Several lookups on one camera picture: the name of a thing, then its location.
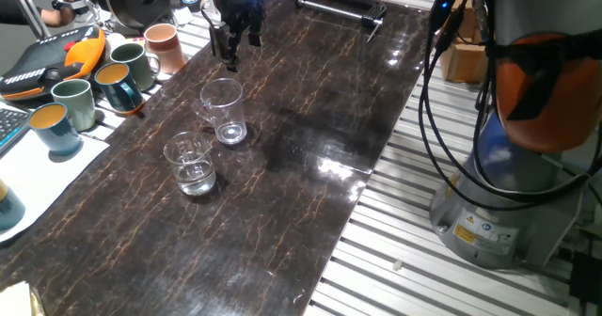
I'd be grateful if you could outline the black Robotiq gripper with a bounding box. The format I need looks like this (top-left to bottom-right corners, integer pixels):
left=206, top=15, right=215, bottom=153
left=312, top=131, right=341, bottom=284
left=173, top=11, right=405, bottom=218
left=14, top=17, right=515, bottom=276
left=202, top=0, right=268, bottom=72

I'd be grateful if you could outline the clear glass beaker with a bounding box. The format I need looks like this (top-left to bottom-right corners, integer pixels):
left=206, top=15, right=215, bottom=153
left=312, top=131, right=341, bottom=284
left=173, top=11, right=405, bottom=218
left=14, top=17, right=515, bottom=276
left=163, top=131, right=217, bottom=198

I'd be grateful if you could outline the black sleeved forearm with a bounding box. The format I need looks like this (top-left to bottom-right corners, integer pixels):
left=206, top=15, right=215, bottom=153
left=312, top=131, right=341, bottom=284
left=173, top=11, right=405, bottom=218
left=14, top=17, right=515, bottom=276
left=0, top=0, right=46, bottom=25

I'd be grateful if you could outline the pink ceramic cup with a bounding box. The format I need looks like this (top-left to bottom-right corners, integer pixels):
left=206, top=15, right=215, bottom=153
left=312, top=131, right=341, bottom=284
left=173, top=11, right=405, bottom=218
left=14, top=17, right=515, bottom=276
left=143, top=23, right=188, bottom=75

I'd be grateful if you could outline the light green ceramic cup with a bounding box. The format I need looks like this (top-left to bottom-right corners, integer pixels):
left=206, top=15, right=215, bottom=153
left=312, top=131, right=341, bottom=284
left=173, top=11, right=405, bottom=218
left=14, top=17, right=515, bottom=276
left=50, top=78, right=97, bottom=133

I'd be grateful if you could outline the blue cup yellow inside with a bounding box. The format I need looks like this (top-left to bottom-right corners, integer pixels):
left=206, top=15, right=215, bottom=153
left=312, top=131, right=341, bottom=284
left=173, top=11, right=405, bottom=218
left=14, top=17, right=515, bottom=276
left=27, top=103, right=84, bottom=157

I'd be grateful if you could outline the teal cup tan band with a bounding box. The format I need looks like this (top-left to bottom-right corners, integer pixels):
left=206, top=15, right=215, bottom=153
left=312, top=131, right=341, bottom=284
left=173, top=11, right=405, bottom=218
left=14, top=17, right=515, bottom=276
left=0, top=178, right=27, bottom=232

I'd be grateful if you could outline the bare person hand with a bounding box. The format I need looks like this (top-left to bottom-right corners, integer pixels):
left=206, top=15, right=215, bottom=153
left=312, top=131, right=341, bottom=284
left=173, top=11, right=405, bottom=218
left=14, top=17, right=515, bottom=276
left=40, top=0, right=88, bottom=28

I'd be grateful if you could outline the black bar clamp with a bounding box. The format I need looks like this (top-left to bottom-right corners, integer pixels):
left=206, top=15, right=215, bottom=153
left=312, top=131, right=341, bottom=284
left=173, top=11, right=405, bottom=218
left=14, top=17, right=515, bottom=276
left=294, top=0, right=388, bottom=44

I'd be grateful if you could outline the grey-green ceramic mug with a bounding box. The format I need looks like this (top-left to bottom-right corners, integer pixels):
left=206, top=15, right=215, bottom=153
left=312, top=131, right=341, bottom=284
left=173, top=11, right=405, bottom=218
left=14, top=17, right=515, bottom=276
left=109, top=42, right=162, bottom=92

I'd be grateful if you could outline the black filament spool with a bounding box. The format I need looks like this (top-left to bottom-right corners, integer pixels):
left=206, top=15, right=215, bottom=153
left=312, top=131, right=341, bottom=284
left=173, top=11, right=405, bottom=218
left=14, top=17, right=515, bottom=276
left=92, top=0, right=173, bottom=30

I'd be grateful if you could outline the dark marble pattern mat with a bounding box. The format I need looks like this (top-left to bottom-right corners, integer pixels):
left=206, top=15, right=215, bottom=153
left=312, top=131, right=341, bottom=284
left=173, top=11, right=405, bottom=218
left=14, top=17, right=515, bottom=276
left=0, top=0, right=432, bottom=316

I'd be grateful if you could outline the dark blue mug yellow inside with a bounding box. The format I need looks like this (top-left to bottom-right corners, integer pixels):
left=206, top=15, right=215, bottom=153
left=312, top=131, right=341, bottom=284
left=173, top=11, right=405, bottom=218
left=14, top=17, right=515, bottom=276
left=93, top=62, right=146, bottom=115

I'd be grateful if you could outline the black orange teach pendant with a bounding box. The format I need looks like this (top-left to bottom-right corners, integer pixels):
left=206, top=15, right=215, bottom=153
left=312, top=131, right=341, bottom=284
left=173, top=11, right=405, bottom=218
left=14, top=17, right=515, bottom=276
left=0, top=24, right=107, bottom=103

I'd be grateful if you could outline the white paper sheet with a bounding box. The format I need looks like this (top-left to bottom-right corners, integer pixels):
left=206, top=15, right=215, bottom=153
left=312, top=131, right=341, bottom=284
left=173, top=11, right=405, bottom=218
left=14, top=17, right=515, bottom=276
left=0, top=102, right=111, bottom=245

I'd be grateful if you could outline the black computer keyboard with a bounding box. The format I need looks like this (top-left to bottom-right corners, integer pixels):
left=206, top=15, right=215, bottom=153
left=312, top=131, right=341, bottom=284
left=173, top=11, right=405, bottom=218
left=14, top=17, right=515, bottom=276
left=0, top=107, right=32, bottom=156

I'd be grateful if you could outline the clear glass mug with handle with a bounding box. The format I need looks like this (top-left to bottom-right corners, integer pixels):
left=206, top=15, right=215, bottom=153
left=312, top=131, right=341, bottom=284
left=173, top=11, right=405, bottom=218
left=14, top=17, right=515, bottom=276
left=192, top=77, right=249, bottom=146

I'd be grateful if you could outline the black cable plain plug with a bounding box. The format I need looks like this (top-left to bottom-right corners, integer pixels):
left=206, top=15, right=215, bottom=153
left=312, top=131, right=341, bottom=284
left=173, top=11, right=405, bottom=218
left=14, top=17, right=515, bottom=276
left=422, top=5, right=602, bottom=204

